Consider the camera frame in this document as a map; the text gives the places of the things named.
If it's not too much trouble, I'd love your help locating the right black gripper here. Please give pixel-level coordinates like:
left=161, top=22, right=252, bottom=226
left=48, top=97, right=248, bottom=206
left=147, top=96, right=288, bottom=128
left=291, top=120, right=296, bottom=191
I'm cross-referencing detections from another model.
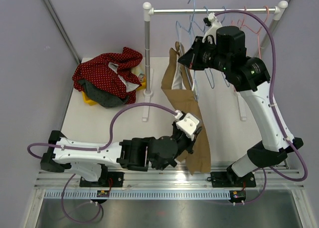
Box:
left=179, top=36, right=230, bottom=73

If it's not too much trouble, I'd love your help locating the tan skirt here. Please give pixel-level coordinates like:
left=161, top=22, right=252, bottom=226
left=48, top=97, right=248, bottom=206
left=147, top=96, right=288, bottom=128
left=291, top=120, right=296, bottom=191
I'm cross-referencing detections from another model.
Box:
left=161, top=41, right=211, bottom=175

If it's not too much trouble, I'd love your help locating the red polka-dot skirt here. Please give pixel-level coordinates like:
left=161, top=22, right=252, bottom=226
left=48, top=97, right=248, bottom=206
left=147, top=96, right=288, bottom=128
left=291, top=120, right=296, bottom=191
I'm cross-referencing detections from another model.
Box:
left=80, top=90, right=136, bottom=108
left=72, top=47, right=143, bottom=98

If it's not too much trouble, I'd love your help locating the grey dotted skirt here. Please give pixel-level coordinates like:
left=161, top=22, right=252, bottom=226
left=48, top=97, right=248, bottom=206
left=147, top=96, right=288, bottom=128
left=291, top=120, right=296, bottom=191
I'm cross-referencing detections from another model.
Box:
left=78, top=79, right=129, bottom=108

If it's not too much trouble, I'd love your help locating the floral pastel skirt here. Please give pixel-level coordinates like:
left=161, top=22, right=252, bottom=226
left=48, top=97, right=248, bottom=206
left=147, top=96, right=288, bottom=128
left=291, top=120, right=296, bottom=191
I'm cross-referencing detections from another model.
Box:
left=131, top=65, right=145, bottom=83

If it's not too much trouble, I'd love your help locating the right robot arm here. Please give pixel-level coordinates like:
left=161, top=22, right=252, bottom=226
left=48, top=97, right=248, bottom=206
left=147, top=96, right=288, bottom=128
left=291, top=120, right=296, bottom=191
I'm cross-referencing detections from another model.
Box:
left=178, top=26, right=304, bottom=186

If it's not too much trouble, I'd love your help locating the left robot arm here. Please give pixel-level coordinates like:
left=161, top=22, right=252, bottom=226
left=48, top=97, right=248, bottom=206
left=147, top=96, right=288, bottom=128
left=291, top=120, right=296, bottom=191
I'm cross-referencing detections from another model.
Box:
left=40, top=119, right=202, bottom=187

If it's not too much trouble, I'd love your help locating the yellow plastic tray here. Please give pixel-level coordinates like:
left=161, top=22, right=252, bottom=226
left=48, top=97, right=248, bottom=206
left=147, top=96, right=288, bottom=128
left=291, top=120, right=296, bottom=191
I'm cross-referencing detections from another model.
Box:
left=81, top=79, right=148, bottom=106

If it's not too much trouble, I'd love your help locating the white metal clothes rack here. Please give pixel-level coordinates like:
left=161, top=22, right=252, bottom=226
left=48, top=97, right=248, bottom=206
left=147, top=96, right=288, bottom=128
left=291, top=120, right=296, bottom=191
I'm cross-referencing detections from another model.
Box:
left=143, top=2, right=282, bottom=125

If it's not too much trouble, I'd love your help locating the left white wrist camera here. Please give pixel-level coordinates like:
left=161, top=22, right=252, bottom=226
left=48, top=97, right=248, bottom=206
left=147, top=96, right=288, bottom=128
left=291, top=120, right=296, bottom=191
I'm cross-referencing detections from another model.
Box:
left=174, top=110, right=201, bottom=141

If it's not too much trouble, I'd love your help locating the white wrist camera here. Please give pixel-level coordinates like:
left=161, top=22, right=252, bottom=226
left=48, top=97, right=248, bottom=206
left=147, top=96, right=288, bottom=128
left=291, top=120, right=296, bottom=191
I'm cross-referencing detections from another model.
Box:
left=202, top=12, right=222, bottom=43
left=174, top=110, right=201, bottom=141

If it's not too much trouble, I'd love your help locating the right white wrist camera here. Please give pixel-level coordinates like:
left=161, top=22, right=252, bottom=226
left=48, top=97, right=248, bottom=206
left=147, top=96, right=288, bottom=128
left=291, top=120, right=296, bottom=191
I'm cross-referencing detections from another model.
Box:
left=202, top=12, right=222, bottom=43

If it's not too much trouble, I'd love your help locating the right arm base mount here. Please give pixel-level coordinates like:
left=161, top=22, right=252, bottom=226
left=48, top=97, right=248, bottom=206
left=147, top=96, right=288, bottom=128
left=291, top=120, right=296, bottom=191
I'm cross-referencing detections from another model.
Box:
left=206, top=172, right=256, bottom=188

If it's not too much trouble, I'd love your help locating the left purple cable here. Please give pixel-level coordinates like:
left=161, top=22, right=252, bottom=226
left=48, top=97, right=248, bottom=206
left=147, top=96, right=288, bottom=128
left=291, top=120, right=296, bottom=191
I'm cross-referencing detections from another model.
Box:
left=26, top=102, right=180, bottom=224

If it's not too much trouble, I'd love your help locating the purple cable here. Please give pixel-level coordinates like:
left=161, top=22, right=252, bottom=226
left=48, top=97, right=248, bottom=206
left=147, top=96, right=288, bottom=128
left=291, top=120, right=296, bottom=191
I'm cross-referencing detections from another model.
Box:
left=26, top=102, right=180, bottom=224
left=206, top=9, right=309, bottom=206

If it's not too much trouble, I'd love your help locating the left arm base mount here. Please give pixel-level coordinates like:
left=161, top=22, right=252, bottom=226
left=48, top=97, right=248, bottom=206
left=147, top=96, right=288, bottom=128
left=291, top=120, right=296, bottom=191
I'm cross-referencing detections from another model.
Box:
left=79, top=172, right=124, bottom=189

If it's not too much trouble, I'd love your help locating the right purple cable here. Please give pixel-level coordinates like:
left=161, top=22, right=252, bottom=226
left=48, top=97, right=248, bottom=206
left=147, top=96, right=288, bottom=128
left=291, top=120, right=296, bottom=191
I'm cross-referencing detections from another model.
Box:
left=206, top=9, right=309, bottom=206

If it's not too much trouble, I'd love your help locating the white slotted cable duct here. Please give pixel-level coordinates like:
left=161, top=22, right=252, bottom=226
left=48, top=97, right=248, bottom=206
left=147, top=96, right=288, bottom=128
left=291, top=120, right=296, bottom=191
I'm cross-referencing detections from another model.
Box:
left=44, top=189, right=230, bottom=200

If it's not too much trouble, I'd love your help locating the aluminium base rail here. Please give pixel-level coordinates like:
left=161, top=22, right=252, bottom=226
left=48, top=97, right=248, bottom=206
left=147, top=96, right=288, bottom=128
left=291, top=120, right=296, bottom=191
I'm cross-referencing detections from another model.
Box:
left=33, top=165, right=305, bottom=190

